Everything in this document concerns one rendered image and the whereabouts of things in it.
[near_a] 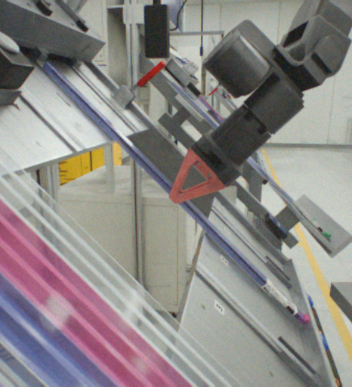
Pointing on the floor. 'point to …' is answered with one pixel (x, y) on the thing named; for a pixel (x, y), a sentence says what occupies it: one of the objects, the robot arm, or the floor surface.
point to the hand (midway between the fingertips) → (177, 195)
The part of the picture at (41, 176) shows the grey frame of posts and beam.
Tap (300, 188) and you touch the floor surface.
